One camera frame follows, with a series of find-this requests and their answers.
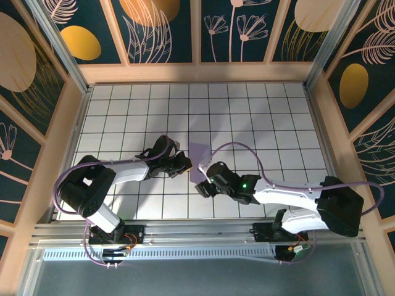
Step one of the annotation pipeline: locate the lilac paper sheet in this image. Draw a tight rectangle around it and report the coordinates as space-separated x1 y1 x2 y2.
188 142 214 183

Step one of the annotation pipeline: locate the small circuit board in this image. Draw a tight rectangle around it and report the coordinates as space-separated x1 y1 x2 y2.
276 243 312 263

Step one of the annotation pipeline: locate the black connector block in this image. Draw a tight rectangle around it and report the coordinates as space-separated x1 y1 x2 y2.
102 247 130 260

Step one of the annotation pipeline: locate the aluminium mounting rail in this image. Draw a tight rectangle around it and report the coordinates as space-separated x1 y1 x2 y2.
29 218 367 247

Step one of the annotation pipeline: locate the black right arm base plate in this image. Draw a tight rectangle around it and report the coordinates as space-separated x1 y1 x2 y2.
252 222 309 243

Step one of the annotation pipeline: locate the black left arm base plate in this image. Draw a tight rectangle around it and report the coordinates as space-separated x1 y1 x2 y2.
88 224 146 247

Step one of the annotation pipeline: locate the grey slotted cable duct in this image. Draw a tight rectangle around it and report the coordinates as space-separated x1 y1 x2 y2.
41 247 280 263

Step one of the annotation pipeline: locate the aluminium table side rail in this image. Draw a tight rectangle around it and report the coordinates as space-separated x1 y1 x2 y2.
48 88 93 223
304 88 361 221

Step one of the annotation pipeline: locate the aluminium frame post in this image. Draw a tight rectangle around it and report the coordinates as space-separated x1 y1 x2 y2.
26 0 93 95
303 0 362 91

